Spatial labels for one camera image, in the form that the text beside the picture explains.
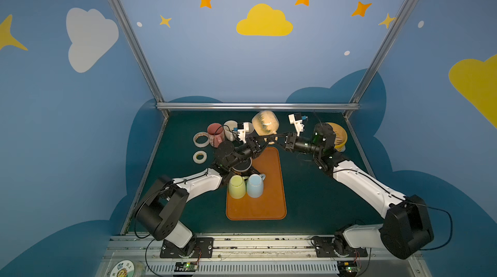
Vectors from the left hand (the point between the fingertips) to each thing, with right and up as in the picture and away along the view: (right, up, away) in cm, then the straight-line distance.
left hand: (275, 140), depth 71 cm
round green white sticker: (-52, -42, -8) cm, 67 cm away
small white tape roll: (-36, -12, +27) cm, 47 cm away
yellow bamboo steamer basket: (+40, 0, +33) cm, 52 cm away
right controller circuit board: (+27, -48, 0) cm, 55 cm away
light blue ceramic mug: (-7, -20, +12) cm, 25 cm away
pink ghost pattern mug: (-27, +2, +26) cm, 38 cm away
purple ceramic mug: (-10, +5, +4) cm, 12 cm away
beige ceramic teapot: (-4, +6, 0) cm, 7 cm away
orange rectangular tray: (0, -30, +13) cm, 32 cm away
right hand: (-1, +1, +1) cm, 2 cm away
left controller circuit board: (-34, -47, -1) cm, 58 cm away
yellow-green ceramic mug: (-15, -20, +9) cm, 27 cm away
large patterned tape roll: (-35, -4, +32) cm, 48 cm away
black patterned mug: (-13, -13, +15) cm, 23 cm away
